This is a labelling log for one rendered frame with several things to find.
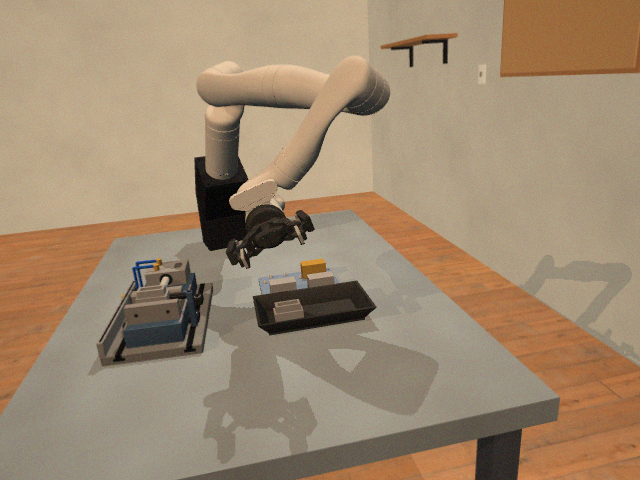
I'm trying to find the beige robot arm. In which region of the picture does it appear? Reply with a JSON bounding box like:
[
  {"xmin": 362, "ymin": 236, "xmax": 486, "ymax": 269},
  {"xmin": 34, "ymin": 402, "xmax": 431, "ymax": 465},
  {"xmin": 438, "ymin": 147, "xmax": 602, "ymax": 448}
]
[{"xmin": 196, "ymin": 56, "xmax": 390, "ymax": 224}]

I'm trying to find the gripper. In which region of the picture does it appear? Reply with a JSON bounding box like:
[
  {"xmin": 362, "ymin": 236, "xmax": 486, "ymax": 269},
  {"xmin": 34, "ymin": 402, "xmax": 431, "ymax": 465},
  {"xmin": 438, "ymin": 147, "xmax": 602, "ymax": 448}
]
[{"xmin": 226, "ymin": 204, "xmax": 315, "ymax": 269}]

